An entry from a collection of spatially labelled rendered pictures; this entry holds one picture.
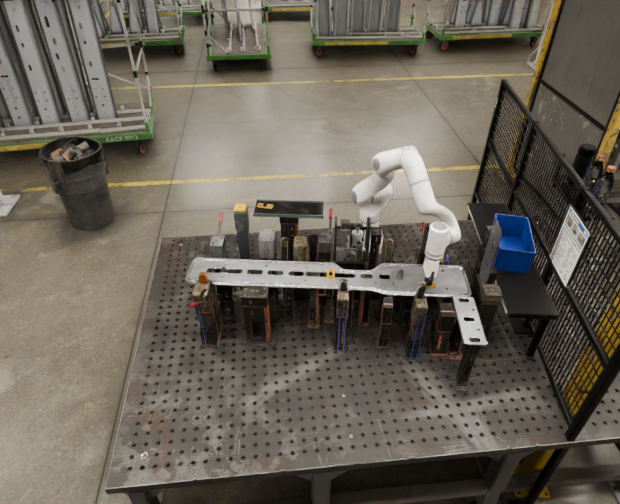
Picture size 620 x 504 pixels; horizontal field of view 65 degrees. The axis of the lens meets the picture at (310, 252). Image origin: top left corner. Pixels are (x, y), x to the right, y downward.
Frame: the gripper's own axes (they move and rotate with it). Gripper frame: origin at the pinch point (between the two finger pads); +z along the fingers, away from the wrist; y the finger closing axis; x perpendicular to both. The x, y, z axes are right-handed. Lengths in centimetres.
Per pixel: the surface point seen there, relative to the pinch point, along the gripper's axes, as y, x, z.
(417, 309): 19.9, -7.6, 0.1
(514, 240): -34, 49, 0
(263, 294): 14, -77, 1
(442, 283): -1.5, 7.4, 3.3
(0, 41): -321, -386, -13
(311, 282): 1, -56, 3
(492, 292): 9.8, 27.1, -2.7
